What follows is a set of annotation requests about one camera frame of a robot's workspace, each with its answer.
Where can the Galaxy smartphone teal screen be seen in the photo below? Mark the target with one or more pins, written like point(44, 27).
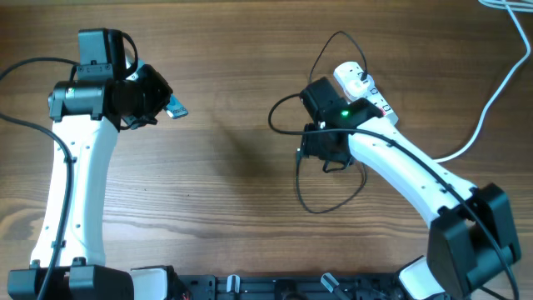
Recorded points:
point(175, 109)

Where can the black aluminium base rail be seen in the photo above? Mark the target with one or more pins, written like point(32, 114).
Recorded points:
point(372, 286)

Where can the white USB charger plug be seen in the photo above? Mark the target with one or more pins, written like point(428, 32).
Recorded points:
point(355, 87)

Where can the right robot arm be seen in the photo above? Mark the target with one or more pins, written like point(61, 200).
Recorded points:
point(472, 235)

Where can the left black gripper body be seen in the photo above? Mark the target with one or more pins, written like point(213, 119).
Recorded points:
point(150, 92)

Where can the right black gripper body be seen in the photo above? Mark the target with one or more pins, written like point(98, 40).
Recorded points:
point(315, 144)

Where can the white power strip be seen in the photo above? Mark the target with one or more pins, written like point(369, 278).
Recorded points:
point(348, 76)

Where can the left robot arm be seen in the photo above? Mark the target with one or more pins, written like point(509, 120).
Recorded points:
point(109, 90)

